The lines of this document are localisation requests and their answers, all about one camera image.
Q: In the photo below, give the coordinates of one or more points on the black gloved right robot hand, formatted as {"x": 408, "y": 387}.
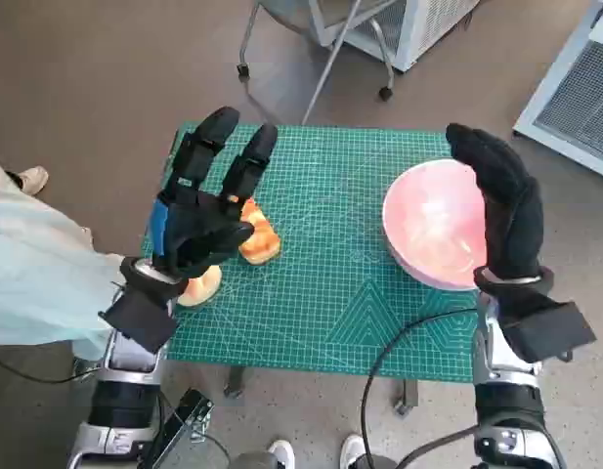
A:
{"x": 516, "y": 215}

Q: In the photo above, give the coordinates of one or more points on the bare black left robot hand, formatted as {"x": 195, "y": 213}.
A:
{"x": 193, "y": 229}

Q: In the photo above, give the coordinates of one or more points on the round bread bun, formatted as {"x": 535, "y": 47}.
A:
{"x": 203, "y": 290}

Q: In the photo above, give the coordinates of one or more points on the long twisted bread loaf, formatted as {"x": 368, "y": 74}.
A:
{"x": 262, "y": 239}

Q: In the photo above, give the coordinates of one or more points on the pink bowl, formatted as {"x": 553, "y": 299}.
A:
{"x": 428, "y": 225}

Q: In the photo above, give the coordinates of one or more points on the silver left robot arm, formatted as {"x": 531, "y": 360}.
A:
{"x": 120, "y": 391}

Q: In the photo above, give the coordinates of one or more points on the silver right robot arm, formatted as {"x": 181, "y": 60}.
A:
{"x": 508, "y": 400}

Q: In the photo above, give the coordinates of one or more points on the green cutting mat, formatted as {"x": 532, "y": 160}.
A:
{"x": 320, "y": 254}

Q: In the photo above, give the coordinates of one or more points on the white cabinet with mesh panel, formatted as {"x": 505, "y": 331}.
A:
{"x": 418, "y": 29}
{"x": 574, "y": 98}

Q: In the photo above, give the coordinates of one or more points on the black table leg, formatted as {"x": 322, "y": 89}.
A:
{"x": 406, "y": 396}
{"x": 234, "y": 381}

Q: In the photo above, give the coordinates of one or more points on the person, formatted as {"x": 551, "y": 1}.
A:
{"x": 32, "y": 264}

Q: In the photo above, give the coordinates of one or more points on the person's beige shoe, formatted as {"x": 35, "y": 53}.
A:
{"x": 34, "y": 178}

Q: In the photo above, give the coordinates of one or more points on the white shoe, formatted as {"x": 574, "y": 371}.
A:
{"x": 281, "y": 454}
{"x": 352, "y": 452}

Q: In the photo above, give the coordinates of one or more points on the grey chair with casters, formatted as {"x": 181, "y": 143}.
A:
{"x": 350, "y": 34}

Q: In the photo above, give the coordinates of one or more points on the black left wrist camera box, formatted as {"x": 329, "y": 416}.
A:
{"x": 137, "y": 315}

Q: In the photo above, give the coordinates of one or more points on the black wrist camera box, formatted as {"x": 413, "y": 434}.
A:
{"x": 137, "y": 315}
{"x": 550, "y": 329}

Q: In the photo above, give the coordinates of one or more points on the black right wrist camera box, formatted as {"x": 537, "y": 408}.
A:
{"x": 550, "y": 329}

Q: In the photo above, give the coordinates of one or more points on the black metal bracket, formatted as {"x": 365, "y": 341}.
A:
{"x": 184, "y": 420}

